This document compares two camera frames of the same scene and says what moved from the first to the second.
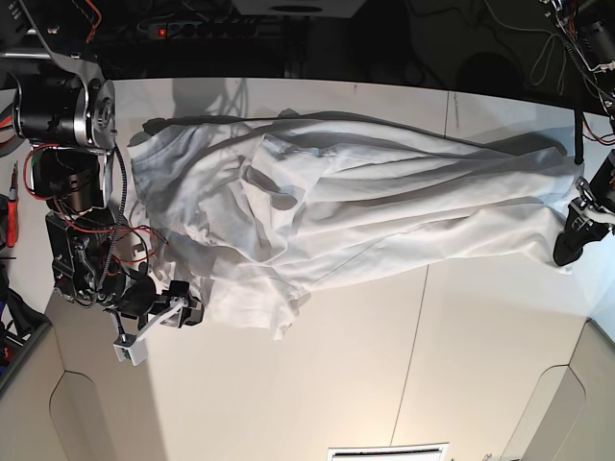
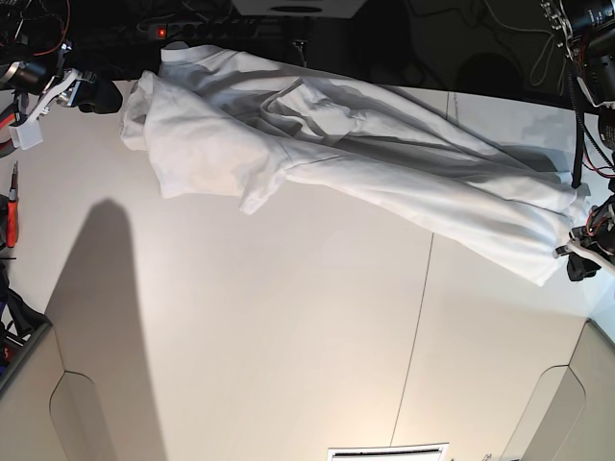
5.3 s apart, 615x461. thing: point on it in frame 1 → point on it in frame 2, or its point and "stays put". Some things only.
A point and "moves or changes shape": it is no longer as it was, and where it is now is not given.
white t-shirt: x=262 y=214 moves or changes shape
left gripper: x=138 y=296 → x=63 y=87
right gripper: x=596 y=201 → x=578 y=267
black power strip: x=205 y=30 stays put
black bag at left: x=16 y=318 stays put
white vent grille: x=429 y=451 stays put
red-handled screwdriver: x=12 y=212 stays put
